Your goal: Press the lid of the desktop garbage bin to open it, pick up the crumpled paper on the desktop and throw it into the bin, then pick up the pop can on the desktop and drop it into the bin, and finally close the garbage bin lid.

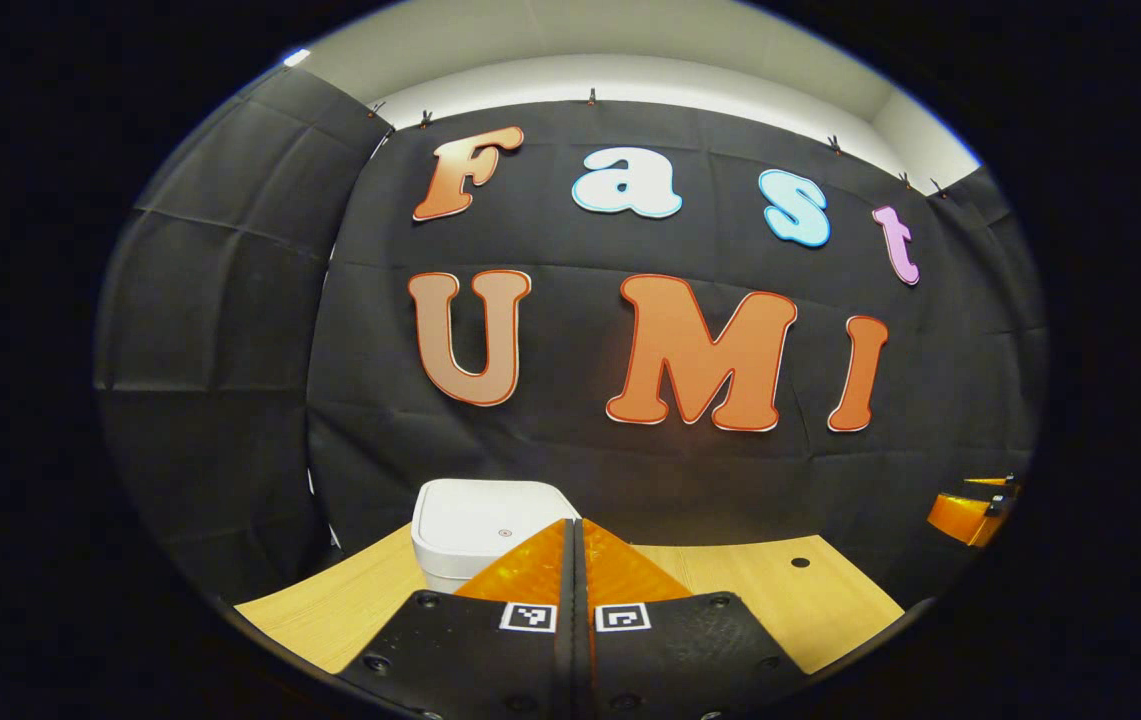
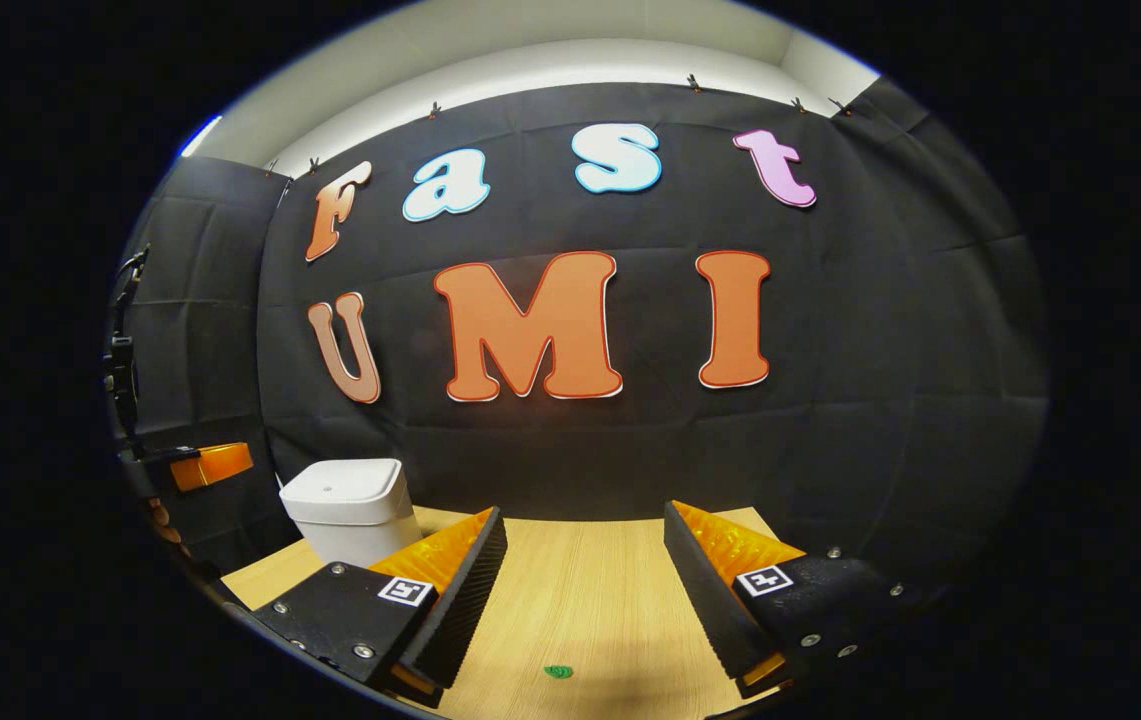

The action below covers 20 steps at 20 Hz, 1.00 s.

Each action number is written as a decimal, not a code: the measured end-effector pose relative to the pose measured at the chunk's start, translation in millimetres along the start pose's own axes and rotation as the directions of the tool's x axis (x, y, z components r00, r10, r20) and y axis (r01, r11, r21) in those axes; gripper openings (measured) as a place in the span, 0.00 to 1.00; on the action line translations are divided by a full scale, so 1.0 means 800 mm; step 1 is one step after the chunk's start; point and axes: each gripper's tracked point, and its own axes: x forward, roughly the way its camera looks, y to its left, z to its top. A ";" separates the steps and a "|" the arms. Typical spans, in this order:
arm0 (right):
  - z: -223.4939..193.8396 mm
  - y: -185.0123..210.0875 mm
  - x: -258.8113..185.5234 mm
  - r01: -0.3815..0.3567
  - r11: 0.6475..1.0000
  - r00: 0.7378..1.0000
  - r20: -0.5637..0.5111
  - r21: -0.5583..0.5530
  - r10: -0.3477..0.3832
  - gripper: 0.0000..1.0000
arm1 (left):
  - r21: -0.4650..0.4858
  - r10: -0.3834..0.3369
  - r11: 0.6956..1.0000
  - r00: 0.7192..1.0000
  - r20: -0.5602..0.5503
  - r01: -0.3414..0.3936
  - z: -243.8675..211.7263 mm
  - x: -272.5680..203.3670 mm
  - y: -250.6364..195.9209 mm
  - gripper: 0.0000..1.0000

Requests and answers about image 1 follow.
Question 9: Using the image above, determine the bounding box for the black backdrop cloth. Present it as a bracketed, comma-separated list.
[93, 65, 1049, 611]

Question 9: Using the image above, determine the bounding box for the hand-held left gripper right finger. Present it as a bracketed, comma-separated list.
[578, 518, 816, 720]

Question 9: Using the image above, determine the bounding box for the white desktop garbage bin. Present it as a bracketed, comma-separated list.
[411, 478, 582, 594]

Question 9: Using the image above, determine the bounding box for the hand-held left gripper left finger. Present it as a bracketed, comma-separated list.
[335, 518, 579, 720]

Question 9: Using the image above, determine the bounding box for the wooden desktop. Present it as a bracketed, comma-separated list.
[235, 520, 906, 676]

